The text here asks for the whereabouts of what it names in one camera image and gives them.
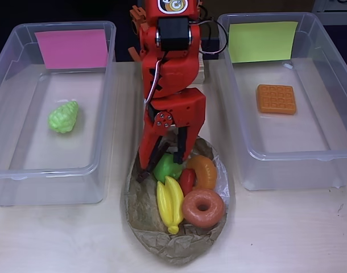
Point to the wooden base block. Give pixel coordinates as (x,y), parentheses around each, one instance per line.
(201,71)

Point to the orange toy croissant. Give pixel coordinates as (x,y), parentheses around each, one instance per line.
(207,172)

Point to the orange toy waffle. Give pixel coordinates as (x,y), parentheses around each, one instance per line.
(277,99)

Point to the pink sticky note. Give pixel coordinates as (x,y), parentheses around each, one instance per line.
(72,48)

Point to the green toy apple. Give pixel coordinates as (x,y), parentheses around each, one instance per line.
(167,169)

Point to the crumpled brown paper bag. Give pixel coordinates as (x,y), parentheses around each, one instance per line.
(173,250)

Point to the light green toy grapes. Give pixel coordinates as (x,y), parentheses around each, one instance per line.
(62,118)

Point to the clear plastic bin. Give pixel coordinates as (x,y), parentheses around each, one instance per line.
(290,136)
(62,156)

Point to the red toy chili pepper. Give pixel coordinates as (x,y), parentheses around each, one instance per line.
(187,182)

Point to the red robot arm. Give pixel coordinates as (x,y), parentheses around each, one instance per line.
(176,74)

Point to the yellow sticky note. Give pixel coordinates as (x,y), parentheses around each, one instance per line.
(261,41)

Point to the yellow toy bananas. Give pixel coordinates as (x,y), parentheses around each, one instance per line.
(170,202)

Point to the brown toy doughnut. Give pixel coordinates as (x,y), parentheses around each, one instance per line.
(190,213)

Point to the orange table clamp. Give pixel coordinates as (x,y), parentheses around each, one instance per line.
(138,21)

